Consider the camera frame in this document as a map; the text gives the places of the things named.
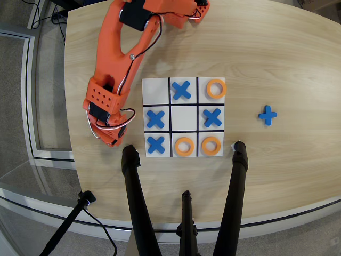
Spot black cable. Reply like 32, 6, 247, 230
82, 207, 118, 256

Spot thin black tripod leg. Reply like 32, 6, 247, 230
175, 190, 200, 256

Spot blue cross piece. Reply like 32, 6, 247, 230
146, 110, 166, 129
257, 105, 278, 126
172, 81, 192, 101
147, 136, 166, 154
202, 108, 223, 127

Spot cardboard box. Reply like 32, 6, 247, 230
295, 0, 341, 13

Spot black floor cables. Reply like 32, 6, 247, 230
28, 0, 67, 43

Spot black stand pole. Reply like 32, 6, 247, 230
39, 190, 96, 256

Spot grey metal floor frame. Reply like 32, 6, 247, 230
0, 29, 75, 163

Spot orange ring piece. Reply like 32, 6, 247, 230
206, 78, 228, 100
201, 136, 222, 156
174, 137, 195, 157

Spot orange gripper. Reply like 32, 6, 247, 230
99, 113, 129, 148

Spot white tic-tac-toe board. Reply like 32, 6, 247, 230
141, 77, 226, 158

